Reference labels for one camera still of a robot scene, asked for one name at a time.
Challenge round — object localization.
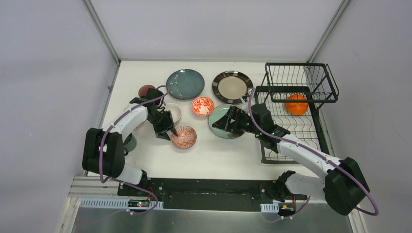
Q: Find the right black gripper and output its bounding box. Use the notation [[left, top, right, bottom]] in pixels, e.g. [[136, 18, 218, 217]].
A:
[[212, 105, 262, 135]]

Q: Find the orange floral pattern bowl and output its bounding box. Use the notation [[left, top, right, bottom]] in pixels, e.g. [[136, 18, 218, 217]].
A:
[[191, 97, 215, 117]]

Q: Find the orange bowl white inside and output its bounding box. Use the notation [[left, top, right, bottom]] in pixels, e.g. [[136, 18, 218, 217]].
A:
[[285, 94, 309, 116]]

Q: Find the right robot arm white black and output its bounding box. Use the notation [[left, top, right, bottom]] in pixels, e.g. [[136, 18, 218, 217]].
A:
[[212, 104, 376, 216]]

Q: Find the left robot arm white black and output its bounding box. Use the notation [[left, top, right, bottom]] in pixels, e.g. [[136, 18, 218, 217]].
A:
[[82, 87, 177, 197]]

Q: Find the teal flower plate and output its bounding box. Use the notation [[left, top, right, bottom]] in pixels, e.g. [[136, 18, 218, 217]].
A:
[[208, 104, 244, 139]]

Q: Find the plain white bowl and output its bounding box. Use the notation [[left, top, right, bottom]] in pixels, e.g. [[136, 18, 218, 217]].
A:
[[165, 103, 182, 125]]

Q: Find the black striped rim plate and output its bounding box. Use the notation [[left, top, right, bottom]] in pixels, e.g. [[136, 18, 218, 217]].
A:
[[212, 71, 254, 105]]

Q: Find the dark green mug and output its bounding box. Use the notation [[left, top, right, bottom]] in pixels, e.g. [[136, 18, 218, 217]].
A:
[[123, 133, 137, 156]]

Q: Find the dark red cup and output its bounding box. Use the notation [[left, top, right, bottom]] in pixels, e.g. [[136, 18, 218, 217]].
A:
[[138, 84, 155, 98]]

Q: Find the dark blue plate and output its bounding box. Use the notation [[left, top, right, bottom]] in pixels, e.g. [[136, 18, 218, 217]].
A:
[[166, 69, 205, 100]]

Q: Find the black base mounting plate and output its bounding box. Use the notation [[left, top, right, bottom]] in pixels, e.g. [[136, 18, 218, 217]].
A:
[[117, 177, 308, 213]]

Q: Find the black wire dish rack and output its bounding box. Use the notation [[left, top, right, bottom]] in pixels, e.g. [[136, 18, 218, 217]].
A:
[[254, 63, 339, 153]]

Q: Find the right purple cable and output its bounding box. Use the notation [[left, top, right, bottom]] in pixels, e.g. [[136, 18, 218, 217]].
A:
[[248, 88, 380, 224]]

